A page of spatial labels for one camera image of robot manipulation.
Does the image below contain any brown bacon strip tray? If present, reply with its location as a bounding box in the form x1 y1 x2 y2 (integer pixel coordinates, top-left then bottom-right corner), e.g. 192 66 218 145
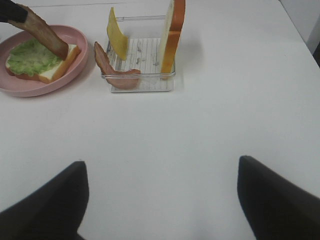
8 4 69 60

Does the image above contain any bread slice from tray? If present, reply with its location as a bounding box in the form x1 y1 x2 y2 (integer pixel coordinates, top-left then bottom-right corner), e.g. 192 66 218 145
5 44 81 84

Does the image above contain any pink round plate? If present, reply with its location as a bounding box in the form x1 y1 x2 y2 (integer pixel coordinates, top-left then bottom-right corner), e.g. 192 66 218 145
0 25 89 97

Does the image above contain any green lettuce leaf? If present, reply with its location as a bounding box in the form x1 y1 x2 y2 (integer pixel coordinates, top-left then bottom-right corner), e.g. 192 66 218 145
5 38 63 77

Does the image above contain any red bacon strip tray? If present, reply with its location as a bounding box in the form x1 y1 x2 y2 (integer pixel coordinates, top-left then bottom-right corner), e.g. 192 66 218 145
93 41 141 90

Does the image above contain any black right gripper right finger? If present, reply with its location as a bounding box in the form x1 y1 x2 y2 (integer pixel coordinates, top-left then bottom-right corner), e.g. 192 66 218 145
237 155 320 240

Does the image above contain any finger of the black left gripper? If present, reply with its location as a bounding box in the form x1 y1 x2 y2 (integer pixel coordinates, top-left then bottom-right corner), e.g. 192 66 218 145
0 0 28 23

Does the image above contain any right clear plastic tray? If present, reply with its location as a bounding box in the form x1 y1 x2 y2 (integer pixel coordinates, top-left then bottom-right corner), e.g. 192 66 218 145
101 15 176 93

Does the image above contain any bread slice in right tray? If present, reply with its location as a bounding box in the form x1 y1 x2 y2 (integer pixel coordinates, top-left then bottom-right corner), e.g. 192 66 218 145
157 0 186 74

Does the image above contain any yellow cheese slice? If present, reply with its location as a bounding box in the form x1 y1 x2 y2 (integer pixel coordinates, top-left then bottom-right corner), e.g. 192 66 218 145
106 7 129 61

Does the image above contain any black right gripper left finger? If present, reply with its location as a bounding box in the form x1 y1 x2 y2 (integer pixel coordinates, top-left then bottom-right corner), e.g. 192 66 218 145
0 161 89 240

